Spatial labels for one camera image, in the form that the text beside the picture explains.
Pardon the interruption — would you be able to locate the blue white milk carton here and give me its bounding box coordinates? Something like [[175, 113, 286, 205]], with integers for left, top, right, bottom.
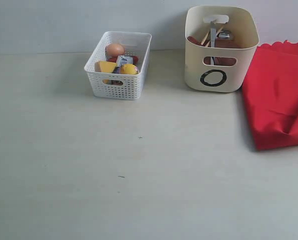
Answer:
[[112, 55, 134, 74]]

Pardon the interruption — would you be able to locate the stainless steel cup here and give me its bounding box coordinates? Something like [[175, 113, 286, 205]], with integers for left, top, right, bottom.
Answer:
[[217, 29, 234, 41]]

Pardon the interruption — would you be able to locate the white perforated plastic basket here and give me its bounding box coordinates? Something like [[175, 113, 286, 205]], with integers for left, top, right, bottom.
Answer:
[[84, 31, 152, 100]]

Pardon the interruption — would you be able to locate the wooden chopstick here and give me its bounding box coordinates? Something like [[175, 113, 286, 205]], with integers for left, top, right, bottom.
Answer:
[[200, 24, 225, 47], [205, 26, 224, 48]]

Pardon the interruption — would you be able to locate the cream plastic bin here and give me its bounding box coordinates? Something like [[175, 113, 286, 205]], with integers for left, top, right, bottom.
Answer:
[[184, 5, 259, 93]]

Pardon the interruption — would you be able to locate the red table cloth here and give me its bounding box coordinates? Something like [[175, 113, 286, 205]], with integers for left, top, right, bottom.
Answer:
[[242, 40, 298, 151]]

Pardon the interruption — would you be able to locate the yellow lemon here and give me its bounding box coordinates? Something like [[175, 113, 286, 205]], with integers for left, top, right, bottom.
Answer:
[[119, 63, 139, 75]]

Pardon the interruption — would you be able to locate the brown egg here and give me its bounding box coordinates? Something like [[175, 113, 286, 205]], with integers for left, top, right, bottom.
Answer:
[[105, 43, 125, 57]]

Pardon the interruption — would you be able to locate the yellow cheese wedge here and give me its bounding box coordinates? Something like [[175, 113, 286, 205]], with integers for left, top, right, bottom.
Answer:
[[94, 61, 117, 74]]

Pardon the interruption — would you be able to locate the silver table knife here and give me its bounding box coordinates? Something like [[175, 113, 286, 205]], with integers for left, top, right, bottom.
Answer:
[[210, 21, 217, 65]]

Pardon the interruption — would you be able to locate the brown wooden plate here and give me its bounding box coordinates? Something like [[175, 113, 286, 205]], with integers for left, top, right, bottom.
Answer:
[[203, 39, 240, 66]]

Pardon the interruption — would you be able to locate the dark wooden spoon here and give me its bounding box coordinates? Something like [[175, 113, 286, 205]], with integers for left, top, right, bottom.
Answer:
[[187, 36, 203, 46]]

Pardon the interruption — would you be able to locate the red sausage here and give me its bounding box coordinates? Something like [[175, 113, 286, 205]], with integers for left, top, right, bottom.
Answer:
[[108, 55, 138, 64]]

